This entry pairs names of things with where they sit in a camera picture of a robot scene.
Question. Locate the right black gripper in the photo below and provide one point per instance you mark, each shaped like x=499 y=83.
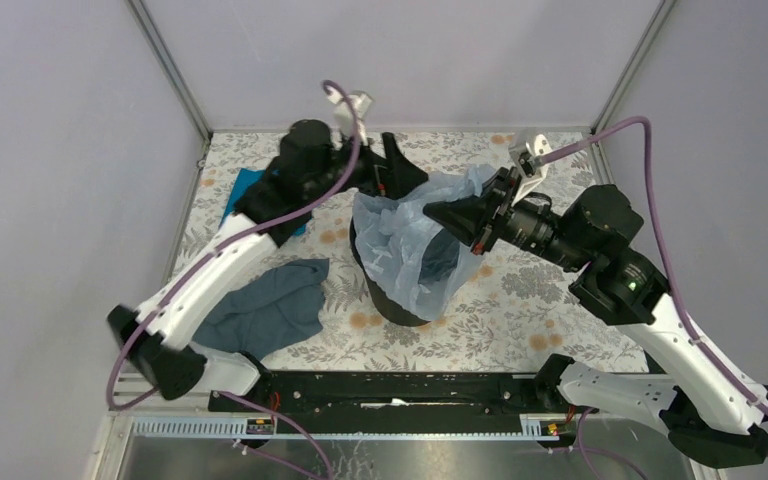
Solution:
x=466 y=217

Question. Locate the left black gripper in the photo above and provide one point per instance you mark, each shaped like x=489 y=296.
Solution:
x=395 y=179

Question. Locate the light blue trash bag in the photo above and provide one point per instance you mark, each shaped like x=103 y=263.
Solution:
x=439 y=187

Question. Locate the black plastic trash bin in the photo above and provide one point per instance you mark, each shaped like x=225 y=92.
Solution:
x=413 y=271

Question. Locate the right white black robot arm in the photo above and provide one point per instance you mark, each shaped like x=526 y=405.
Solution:
x=710 y=411

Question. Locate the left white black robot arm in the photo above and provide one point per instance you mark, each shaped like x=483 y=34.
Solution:
x=157 y=336

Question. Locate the bright blue trash bag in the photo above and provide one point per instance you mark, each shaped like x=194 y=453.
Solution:
x=262 y=195

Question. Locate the grey blue trash bag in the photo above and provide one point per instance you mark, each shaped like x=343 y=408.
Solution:
x=277 y=310

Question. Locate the floral patterned table mat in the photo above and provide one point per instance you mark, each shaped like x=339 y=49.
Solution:
x=509 y=316

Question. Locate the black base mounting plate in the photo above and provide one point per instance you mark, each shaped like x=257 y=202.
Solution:
x=307 y=394

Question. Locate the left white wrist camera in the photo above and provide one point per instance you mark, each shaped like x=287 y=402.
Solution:
x=350 y=112

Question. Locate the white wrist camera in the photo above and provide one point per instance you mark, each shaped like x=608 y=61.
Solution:
x=350 y=112
x=526 y=149

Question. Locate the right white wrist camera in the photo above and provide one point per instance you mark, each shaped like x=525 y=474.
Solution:
x=526 y=149

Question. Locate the white slotted cable duct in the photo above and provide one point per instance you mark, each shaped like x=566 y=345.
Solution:
x=342 y=426

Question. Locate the left aluminium frame post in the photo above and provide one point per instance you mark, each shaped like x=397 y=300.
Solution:
x=150 y=30

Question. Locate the aluminium frame post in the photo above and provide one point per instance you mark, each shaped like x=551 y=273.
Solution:
x=150 y=30
x=624 y=83

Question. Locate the right aluminium frame post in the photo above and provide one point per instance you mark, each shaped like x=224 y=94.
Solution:
x=624 y=83

